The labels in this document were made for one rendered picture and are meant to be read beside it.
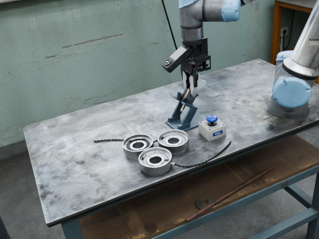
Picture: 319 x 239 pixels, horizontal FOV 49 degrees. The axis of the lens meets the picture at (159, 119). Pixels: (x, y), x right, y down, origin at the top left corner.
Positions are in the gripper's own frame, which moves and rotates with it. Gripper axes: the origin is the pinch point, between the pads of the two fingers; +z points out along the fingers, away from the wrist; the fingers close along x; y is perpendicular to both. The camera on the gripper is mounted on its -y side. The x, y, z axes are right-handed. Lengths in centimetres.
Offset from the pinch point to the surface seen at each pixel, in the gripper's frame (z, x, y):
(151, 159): 9.7, -15.5, -25.0
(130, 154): 9.2, -9.7, -29.8
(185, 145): 8.9, -16.4, -12.5
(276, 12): 25, 128, 169
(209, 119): 4.6, -13.2, -0.7
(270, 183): 37.3, -22.7, 20.9
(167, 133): 8.6, -6.6, -13.9
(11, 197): 92, 103, -77
